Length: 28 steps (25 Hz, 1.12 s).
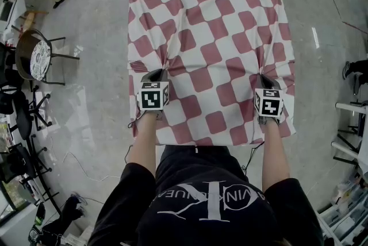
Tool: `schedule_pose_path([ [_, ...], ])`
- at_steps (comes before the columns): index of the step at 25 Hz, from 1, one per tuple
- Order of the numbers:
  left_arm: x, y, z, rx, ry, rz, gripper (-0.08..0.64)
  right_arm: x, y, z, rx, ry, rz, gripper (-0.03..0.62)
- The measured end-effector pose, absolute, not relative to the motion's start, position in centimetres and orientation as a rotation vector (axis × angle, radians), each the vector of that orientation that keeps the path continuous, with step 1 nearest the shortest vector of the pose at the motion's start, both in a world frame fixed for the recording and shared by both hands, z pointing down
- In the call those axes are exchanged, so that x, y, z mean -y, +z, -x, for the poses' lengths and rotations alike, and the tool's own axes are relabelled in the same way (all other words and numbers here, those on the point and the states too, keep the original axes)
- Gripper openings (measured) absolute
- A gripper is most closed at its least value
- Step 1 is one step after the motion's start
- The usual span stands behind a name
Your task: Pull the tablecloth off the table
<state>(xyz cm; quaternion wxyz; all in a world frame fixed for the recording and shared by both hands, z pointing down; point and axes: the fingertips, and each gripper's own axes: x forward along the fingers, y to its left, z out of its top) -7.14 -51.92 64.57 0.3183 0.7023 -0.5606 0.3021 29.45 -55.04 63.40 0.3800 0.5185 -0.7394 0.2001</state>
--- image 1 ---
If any person's left forearm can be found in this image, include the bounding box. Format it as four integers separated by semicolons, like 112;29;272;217
125;110;162;177

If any black office chair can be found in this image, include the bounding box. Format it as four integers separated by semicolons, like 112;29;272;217
0;85;54;140

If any person's black printed t-shirt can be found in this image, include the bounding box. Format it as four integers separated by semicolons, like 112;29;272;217
87;145;325;246

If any person's right forearm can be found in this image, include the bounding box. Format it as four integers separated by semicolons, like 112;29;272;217
259;121;291;191

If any black cable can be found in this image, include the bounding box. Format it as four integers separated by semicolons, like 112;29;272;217
127;110;148;129
240;140;266;175

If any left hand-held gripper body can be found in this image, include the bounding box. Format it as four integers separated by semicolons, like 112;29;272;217
137;68;171;112

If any white frame table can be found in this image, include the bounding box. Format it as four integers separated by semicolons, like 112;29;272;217
331;102;368;180

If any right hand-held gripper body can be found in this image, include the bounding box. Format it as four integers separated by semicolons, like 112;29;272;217
253;73;286;120

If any white storage rack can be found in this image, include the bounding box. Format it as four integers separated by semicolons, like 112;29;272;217
315;174;368;246

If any brown chair with patterned cushion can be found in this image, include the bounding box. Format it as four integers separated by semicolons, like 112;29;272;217
14;28;81;86

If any white desk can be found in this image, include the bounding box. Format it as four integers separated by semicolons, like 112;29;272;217
0;0;27;39

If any red white checkered tablecloth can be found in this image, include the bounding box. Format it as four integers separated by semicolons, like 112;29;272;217
127;0;297;148

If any white floor cable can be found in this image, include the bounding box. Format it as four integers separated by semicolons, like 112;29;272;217
62;151;122;183

